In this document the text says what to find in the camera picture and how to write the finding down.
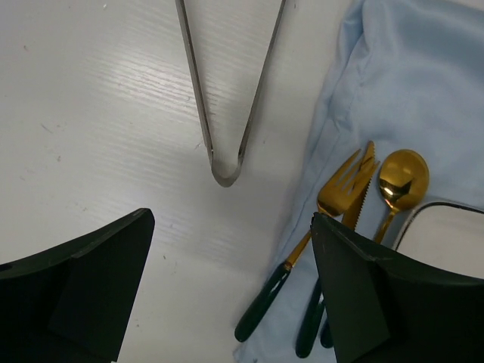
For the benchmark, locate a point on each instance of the light blue cloth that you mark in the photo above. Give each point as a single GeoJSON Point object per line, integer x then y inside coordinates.
{"type": "Point", "coordinates": [407, 75]}

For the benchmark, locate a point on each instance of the gold spoon green handle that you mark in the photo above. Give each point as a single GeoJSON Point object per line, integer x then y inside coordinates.
{"type": "Point", "coordinates": [403, 182]}

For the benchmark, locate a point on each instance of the steel kitchen tongs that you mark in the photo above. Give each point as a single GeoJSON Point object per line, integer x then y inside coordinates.
{"type": "Point", "coordinates": [229, 46]}

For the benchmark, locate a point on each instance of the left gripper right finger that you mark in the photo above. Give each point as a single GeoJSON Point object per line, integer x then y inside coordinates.
{"type": "Point", "coordinates": [383, 306]}

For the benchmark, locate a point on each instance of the gold fork green handle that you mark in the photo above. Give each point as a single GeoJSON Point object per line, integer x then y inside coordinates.
{"type": "Point", "coordinates": [266, 296]}

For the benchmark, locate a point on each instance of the gold knife green handle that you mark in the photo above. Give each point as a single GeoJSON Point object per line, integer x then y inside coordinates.
{"type": "Point", "coordinates": [359, 196]}

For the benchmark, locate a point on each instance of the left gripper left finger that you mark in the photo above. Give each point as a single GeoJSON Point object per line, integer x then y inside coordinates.
{"type": "Point", "coordinates": [72, 302]}

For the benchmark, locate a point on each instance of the white rectangular plate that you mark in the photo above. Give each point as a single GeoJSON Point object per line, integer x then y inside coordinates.
{"type": "Point", "coordinates": [444, 235]}

